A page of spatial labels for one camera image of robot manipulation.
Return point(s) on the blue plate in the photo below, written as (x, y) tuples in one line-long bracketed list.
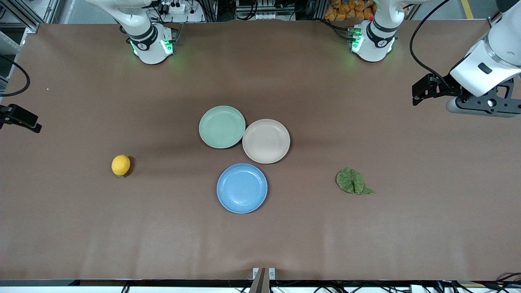
[(242, 188)]

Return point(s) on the yellow lemon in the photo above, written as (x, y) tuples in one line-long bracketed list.
[(121, 165)]

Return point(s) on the green plate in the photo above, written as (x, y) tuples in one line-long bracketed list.
[(222, 127)]

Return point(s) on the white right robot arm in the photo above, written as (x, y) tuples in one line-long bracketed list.
[(148, 38)]

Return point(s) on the pile of orange fruits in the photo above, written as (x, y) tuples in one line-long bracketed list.
[(342, 12)]

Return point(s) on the white power strip with plugs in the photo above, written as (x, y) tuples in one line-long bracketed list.
[(177, 6)]

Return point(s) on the green lettuce leaf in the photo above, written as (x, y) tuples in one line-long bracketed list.
[(350, 181)]

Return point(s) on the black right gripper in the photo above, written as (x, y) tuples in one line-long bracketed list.
[(18, 115)]

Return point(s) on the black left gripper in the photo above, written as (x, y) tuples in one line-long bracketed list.
[(440, 86)]

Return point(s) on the metal bracket with screws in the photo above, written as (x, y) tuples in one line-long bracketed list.
[(263, 280)]

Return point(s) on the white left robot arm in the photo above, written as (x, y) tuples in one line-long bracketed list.
[(488, 61)]

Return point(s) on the long white power strip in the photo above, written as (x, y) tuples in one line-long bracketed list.
[(264, 16)]

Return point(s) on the beige plate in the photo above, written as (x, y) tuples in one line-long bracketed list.
[(266, 141)]

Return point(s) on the aluminium frame profile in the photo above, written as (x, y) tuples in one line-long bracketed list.
[(20, 16)]

